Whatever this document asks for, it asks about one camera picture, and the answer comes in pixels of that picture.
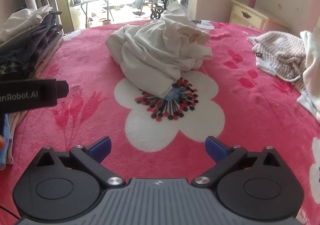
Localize white sweatshirt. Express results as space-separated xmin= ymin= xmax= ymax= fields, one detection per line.
xmin=105 ymin=1 xmax=213 ymax=98

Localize cream nightstand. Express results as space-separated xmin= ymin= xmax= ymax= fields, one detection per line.
xmin=229 ymin=0 xmax=290 ymax=32

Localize white fluffy garment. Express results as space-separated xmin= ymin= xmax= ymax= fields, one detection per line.
xmin=297 ymin=31 xmax=320 ymax=122

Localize folding table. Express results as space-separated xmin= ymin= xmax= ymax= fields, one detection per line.
xmin=69 ymin=0 xmax=114 ymax=30

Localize stack of folded clothes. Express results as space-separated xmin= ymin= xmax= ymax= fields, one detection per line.
xmin=0 ymin=4 xmax=65 ymax=171

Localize beige knitted sweater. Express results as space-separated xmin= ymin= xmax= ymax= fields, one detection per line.
xmin=247 ymin=31 xmax=306 ymax=92

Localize pink floral blanket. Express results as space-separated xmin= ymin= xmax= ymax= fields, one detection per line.
xmin=1 ymin=23 xmax=319 ymax=224

